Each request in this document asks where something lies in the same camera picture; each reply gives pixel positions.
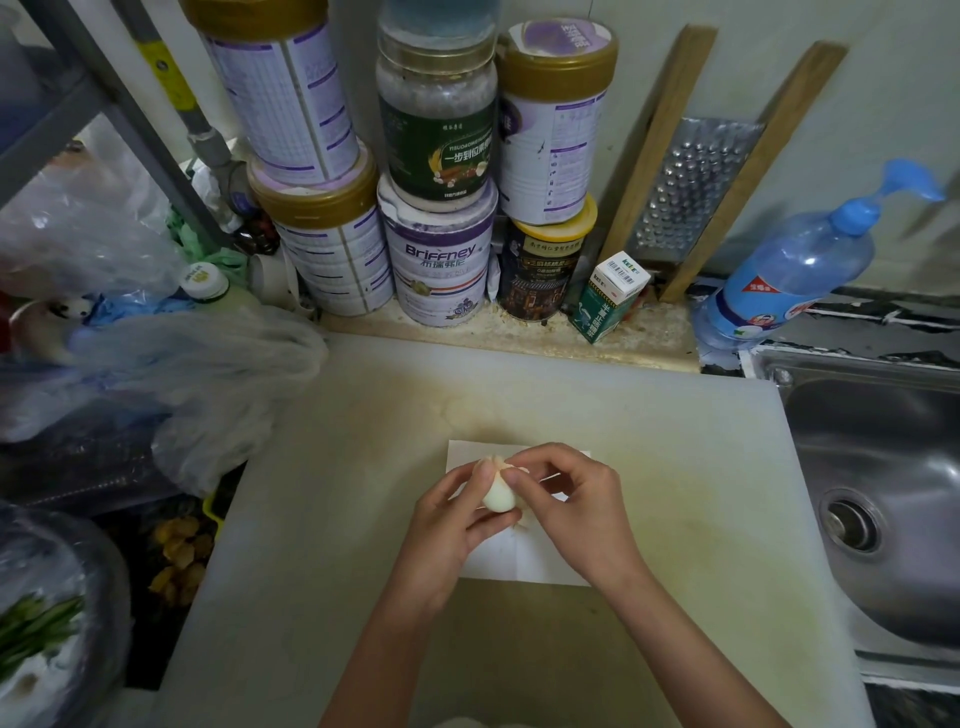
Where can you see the person's left hand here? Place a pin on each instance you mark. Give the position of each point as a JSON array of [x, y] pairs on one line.
[[439, 555]]

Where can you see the person's right hand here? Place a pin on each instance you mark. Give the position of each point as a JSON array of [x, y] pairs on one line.
[[592, 525]]

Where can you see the white paper sheet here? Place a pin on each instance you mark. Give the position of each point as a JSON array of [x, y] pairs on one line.
[[510, 566]]

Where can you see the beige egg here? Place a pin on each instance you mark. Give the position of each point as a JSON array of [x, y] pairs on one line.
[[499, 499]]

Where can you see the person's right forearm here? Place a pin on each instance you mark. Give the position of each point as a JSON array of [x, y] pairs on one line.
[[690, 660]]

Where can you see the person's left forearm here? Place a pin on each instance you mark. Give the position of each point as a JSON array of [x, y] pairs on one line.
[[379, 667]]

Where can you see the person's white shirt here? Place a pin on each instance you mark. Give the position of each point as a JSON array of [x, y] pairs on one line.
[[480, 724]]

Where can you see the white plastic cutting board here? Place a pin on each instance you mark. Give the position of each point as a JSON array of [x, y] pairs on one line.
[[712, 487]]

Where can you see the green white small carton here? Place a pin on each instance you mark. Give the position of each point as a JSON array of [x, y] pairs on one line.
[[602, 304]]

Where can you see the yellow green basket rim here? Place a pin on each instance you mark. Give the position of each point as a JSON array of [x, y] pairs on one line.
[[212, 514]]

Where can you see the dark tin yellow lid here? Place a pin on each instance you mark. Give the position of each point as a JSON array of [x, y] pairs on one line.
[[538, 274]]

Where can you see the pile of yellow dried fruits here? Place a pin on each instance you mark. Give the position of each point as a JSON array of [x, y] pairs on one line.
[[180, 556]]

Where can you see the white foil pouch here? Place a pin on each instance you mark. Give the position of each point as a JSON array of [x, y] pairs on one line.
[[494, 277]]

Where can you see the white tin purple band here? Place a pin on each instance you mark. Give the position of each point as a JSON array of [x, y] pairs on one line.
[[439, 266]]

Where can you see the crumpled translucent plastic bag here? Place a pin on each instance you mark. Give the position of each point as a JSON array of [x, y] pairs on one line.
[[214, 360]]

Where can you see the steel sink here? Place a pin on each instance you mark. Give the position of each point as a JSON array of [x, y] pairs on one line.
[[896, 457]]

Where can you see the white purple tin gold lid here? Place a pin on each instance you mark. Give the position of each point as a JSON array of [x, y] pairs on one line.
[[553, 146], [339, 255], [281, 101]]

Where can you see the blue plastic bottle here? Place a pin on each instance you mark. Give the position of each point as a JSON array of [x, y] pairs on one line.
[[787, 274]]

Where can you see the white tape roll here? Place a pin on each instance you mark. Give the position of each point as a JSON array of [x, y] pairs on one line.
[[274, 281]]

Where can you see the small white cap bottle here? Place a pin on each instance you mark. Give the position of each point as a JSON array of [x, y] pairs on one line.
[[204, 282]]

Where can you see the dark glossy bag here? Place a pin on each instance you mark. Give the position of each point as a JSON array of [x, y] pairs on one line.
[[75, 469]]

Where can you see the clear bag with greens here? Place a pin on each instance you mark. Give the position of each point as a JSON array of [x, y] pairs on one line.
[[66, 660]]

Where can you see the blue plastic bag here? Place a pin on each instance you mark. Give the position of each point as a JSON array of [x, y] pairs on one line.
[[135, 311]]

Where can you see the green plastic bag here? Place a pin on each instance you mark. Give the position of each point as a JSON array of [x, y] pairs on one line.
[[195, 247]]

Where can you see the green label jar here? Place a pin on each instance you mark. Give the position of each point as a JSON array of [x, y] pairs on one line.
[[439, 139]]

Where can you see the small panda toy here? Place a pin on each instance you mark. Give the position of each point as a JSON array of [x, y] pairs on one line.
[[67, 309]]

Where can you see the clear plastic bag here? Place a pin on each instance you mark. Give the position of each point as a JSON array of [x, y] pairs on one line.
[[90, 240]]

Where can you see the grey metal pipe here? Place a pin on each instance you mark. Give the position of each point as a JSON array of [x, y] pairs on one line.
[[204, 131]]

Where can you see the grey metal shelf rack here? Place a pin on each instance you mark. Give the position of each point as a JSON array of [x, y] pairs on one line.
[[135, 127]]

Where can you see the blue lid container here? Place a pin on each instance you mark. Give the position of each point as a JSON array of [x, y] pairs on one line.
[[439, 16]]

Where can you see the metal grater wooden frame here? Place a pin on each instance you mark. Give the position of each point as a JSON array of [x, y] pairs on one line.
[[690, 187]]

